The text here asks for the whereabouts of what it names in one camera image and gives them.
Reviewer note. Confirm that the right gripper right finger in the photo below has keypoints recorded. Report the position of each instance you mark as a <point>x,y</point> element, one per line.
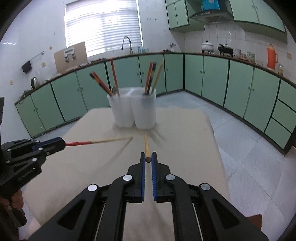
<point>200,212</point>

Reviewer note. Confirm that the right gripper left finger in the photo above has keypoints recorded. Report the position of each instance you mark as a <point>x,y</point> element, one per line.
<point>97,213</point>

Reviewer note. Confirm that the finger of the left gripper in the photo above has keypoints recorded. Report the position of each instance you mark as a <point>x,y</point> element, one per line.
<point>57,142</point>
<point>24,157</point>

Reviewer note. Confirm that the black chopstick silver band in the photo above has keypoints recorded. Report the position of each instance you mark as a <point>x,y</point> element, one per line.
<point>99,84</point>

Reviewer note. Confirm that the plain bamboo chopstick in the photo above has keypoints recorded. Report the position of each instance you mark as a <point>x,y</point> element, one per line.
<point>157,77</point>
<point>147,151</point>

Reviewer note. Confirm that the metal spoon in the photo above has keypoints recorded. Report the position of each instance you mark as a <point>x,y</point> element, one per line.
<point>114,90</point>

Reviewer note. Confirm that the red patterned bamboo chopstick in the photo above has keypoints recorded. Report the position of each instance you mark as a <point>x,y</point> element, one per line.
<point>114,76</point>

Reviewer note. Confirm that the person's left hand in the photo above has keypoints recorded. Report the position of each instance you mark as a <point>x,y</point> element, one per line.
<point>9,222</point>

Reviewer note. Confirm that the wooden stool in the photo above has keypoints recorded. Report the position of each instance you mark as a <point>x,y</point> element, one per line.
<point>256,220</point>

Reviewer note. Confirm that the electric kettle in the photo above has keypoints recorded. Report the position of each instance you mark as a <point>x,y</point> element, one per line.
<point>35,82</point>

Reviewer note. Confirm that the dark towel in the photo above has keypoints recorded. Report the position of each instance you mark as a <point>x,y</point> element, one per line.
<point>26,68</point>

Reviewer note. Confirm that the cardboard box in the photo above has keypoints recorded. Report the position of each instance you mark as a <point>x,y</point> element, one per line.
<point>70,57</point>

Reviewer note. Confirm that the white twin utensil holder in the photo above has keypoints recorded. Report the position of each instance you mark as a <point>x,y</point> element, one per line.
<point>132,107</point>

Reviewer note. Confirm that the steel faucet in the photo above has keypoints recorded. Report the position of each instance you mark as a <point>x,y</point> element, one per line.
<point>127,43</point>

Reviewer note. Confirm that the green lower cabinets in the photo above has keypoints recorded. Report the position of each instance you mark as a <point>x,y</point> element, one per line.
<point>262,99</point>

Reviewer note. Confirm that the green cabinets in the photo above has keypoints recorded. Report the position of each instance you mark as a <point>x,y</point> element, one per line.
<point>252,16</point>
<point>262,99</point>

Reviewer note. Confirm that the white window blind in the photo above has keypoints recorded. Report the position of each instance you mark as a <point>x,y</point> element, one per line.
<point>102,25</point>

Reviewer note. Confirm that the glass jar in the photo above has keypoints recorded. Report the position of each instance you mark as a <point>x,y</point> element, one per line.
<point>280,70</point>

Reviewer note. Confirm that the black wok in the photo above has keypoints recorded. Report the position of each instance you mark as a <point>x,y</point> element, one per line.
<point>225,50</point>

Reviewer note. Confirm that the white ceramic pot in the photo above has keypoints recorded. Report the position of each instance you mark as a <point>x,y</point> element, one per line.
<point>207,47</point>

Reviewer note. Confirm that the orange thermos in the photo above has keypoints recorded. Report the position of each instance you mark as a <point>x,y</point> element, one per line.
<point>272,57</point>

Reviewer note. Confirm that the range hood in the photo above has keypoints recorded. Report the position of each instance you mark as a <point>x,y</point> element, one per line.
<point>212,16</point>

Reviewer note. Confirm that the green upper cabinets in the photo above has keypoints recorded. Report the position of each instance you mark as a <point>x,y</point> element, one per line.
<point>252,16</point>

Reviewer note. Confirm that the blue box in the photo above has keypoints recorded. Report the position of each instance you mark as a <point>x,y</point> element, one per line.
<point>210,5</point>

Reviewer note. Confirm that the towel rail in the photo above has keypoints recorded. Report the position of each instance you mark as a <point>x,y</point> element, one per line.
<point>40,54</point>

